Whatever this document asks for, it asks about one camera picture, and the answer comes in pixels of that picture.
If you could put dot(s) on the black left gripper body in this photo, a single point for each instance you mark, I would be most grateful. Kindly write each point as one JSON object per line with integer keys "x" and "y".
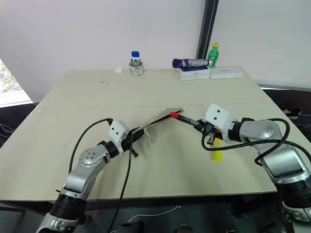
{"x": 126, "y": 144}

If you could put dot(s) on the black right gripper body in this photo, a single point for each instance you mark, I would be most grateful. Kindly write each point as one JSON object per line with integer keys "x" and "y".
{"x": 211, "y": 134}

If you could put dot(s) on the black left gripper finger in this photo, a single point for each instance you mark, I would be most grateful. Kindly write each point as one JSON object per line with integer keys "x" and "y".
{"x": 139, "y": 136}
{"x": 136, "y": 131}

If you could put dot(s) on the red capped black marker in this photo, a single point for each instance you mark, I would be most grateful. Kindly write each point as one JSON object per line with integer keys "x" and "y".
{"x": 185, "y": 119}

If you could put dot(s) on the grid pattern zip pouch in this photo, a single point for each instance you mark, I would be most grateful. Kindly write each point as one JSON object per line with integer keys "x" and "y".
{"x": 160, "y": 119}

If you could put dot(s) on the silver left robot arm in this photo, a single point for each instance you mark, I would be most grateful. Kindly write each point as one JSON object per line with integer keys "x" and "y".
{"x": 85, "y": 167}

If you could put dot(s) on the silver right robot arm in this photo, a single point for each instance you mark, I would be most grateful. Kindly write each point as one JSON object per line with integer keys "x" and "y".
{"x": 263, "y": 131}

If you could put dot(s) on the yellow highlighter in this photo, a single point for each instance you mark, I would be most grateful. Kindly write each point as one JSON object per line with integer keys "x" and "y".
{"x": 216, "y": 151}

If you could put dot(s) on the flat white box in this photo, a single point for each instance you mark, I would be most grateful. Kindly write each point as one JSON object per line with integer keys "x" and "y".
{"x": 195, "y": 77}

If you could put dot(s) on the white box with blue edge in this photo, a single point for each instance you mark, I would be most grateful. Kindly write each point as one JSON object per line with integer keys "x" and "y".
{"x": 193, "y": 70}

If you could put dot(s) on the long white box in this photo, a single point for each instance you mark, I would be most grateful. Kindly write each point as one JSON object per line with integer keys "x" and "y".
{"x": 226, "y": 72}

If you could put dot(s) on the folded purple umbrella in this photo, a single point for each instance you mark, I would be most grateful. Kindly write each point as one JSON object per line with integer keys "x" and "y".
{"x": 189, "y": 62}

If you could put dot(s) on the printed tape roll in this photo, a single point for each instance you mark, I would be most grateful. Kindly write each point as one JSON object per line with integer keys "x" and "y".
{"x": 136, "y": 69}

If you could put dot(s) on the crumpled white tissue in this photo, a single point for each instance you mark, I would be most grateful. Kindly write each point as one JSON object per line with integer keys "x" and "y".
{"x": 118, "y": 70}

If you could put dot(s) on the green bottle with yellow cap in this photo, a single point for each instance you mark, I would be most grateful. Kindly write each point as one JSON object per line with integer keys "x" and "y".
{"x": 213, "y": 55}

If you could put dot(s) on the white bottle with blue cap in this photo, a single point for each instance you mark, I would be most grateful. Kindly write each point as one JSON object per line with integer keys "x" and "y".
{"x": 135, "y": 56}

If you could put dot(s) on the large dark rounded shape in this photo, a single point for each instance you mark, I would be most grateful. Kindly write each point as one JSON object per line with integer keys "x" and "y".
{"x": 130, "y": 227}

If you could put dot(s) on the black bag with white logo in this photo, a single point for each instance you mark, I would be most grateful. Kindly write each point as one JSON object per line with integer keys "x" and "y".
{"x": 294, "y": 112}

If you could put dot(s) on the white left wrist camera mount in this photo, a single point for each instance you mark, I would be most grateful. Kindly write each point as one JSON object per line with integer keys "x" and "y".
{"x": 116, "y": 130}

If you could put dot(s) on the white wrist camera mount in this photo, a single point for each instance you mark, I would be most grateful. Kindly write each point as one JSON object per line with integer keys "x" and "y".
{"x": 217, "y": 115}
{"x": 116, "y": 130}

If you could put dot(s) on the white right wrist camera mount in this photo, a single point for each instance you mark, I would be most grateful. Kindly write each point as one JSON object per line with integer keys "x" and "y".
{"x": 217, "y": 115}

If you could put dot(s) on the dark window frame post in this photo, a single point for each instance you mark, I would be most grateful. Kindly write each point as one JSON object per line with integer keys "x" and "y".
{"x": 206, "y": 26}

